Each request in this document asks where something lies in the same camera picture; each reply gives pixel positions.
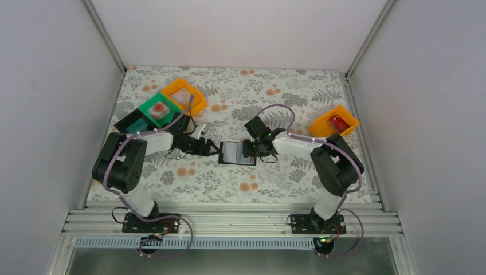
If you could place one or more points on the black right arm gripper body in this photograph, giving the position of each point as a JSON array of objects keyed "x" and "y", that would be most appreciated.
[{"x": 254, "y": 150}]

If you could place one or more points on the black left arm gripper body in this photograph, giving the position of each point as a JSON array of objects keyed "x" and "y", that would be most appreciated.
[{"x": 194, "y": 149}]

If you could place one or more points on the black leather card holder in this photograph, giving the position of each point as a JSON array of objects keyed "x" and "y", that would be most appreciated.
[{"x": 231, "y": 153}]

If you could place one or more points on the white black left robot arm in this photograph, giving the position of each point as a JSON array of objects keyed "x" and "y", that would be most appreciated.
[{"x": 120, "y": 162}]

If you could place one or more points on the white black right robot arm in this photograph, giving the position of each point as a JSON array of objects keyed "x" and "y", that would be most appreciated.
[{"x": 339, "y": 169}]

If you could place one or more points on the white card in orange bin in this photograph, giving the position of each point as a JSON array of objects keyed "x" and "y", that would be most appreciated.
[{"x": 182, "y": 97}]

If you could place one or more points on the white red card in green bin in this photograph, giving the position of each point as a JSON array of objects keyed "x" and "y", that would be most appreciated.
[{"x": 159, "y": 110}]

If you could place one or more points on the teal card in black bin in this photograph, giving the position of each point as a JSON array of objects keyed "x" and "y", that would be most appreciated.
[{"x": 138, "y": 126}]

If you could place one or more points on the red cards in bin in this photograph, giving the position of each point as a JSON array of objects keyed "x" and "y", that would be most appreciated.
[{"x": 338, "y": 124}]

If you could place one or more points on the orange plastic bin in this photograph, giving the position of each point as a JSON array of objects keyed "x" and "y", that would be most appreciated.
[
  {"x": 197, "y": 102},
  {"x": 319, "y": 128}
]

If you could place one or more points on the green plastic bin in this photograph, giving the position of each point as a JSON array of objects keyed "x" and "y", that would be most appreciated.
[{"x": 156, "y": 98}]

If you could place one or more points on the black plastic bin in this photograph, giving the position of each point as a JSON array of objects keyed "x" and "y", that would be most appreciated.
[{"x": 126, "y": 121}]

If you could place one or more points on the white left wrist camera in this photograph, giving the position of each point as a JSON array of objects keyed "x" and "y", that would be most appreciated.
[{"x": 198, "y": 131}]

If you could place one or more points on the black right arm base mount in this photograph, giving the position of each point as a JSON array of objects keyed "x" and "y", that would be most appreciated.
[{"x": 312, "y": 224}]

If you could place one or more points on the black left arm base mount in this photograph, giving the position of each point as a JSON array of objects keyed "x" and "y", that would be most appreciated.
[{"x": 152, "y": 224}]

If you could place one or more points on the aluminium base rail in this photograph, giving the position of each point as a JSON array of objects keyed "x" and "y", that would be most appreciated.
[{"x": 225, "y": 226}]

